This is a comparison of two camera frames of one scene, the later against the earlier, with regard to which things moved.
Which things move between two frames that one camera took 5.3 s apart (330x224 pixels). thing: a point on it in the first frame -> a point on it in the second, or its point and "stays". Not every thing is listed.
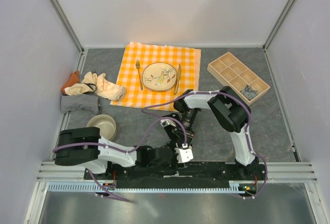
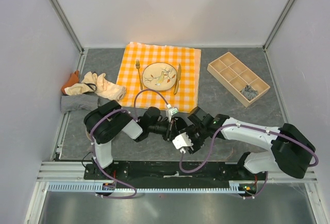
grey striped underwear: x=249 y=92 stays
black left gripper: x=175 y=164 -> x=171 y=131
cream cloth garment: x=94 y=83 stays
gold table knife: x=178 y=79 stays
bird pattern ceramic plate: x=159 y=76 stays
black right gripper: x=189 y=134 -> x=197 y=145
